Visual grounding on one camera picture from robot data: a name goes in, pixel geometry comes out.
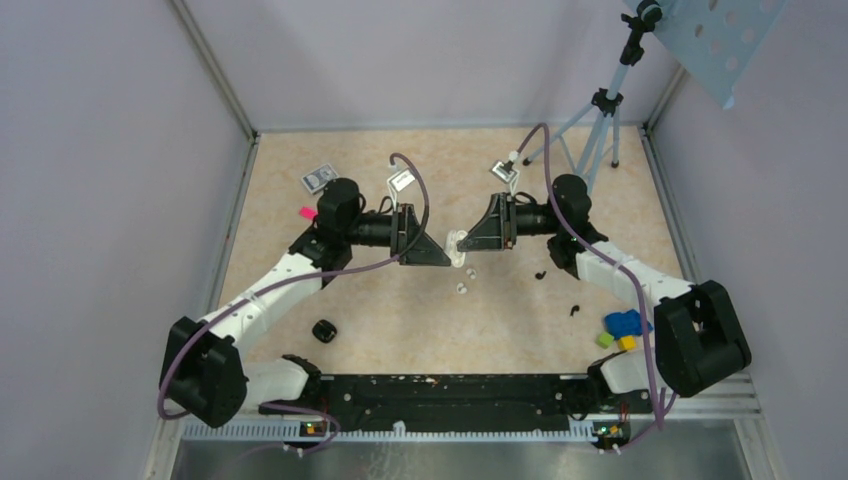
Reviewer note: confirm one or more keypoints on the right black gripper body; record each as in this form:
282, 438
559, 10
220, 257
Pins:
527, 219

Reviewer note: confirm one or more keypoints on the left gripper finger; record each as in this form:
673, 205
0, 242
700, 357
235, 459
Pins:
419, 258
413, 235

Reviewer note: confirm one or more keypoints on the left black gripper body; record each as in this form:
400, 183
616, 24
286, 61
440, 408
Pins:
375, 229

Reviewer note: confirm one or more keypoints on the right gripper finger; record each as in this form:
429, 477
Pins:
483, 244
492, 224

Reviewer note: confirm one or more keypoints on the white earbud charging case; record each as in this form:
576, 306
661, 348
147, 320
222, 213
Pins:
457, 257

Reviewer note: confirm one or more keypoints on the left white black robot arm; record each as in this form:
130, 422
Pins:
203, 369

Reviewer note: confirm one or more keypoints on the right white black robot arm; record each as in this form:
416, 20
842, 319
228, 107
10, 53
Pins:
697, 339

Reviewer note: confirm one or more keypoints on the black earbud case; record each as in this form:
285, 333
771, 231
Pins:
324, 331

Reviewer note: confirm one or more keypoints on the pink marker piece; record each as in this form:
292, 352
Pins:
308, 213

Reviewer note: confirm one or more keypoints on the playing card deck box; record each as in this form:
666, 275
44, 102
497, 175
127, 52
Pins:
317, 179

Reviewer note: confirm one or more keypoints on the light blue tripod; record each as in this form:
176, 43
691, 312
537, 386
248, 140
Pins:
604, 137

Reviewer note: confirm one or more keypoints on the green cube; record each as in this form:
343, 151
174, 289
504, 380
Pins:
605, 340

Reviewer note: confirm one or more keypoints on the blue toy car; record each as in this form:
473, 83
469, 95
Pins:
623, 324

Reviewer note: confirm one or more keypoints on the yellow cube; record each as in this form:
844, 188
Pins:
627, 343

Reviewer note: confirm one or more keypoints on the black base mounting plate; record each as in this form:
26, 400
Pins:
477, 403

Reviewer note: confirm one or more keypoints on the perforated blue metal panel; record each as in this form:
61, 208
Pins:
713, 40

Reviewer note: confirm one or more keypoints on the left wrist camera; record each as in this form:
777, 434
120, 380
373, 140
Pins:
399, 181

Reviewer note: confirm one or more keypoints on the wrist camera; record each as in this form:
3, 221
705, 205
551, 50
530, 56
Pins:
399, 181
506, 172

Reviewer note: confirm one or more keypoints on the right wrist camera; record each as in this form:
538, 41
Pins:
506, 172

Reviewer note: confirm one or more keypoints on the white toothed cable rail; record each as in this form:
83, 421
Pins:
295, 431

